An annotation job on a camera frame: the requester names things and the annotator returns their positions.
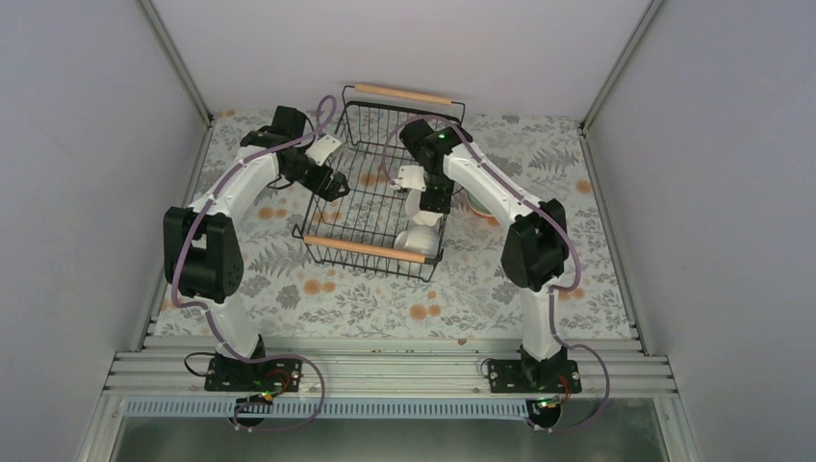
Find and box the mint green bowl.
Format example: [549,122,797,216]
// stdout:
[466,193,493,218]

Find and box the black wire dish rack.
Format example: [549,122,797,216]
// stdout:
[293,86,461,282]

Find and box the white cylindrical bowl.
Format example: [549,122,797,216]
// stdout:
[404,189,443,227]

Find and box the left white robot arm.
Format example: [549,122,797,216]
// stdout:
[163,106,349,390]

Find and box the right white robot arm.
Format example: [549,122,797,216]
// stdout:
[393,115,576,392]

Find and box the white round bowl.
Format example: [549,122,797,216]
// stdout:
[393,225,440,258]

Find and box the floral table mat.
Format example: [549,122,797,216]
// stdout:
[152,109,632,341]

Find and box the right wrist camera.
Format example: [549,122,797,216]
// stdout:
[390,165,426,192]

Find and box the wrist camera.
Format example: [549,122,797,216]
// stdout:
[390,165,426,192]
[305,134,344,166]

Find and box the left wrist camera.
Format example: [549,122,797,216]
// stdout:
[305,134,344,166]

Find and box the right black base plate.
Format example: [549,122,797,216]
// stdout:
[484,358,583,394]

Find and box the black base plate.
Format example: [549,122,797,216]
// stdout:
[484,358,583,394]
[204,356,303,393]

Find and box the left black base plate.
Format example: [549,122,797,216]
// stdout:
[204,356,303,393]

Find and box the aluminium mounting rail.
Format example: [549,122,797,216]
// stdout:
[103,336,678,398]

